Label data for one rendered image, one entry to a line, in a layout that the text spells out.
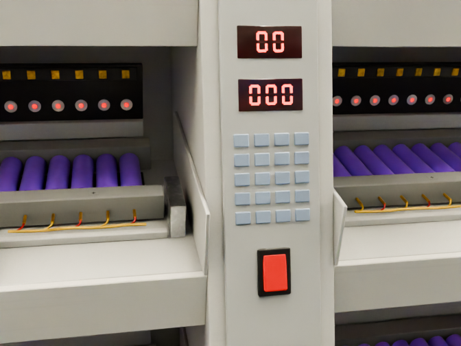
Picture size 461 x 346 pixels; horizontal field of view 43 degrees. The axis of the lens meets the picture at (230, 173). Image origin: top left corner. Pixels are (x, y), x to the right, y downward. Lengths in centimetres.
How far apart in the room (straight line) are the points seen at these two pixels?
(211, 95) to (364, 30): 13
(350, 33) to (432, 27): 7
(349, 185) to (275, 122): 12
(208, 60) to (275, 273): 15
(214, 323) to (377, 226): 16
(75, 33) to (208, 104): 10
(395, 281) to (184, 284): 16
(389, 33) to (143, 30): 18
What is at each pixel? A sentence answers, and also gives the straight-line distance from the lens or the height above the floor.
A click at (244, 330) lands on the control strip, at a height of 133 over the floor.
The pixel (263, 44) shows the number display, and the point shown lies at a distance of 42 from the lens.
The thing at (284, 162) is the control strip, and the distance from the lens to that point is 42.
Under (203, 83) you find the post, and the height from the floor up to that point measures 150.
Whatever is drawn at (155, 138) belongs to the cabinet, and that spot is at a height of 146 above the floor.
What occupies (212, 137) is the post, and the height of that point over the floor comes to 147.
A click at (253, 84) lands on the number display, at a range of 41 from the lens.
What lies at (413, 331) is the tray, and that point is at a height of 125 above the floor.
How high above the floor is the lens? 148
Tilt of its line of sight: 5 degrees down
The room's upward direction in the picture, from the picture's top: 1 degrees counter-clockwise
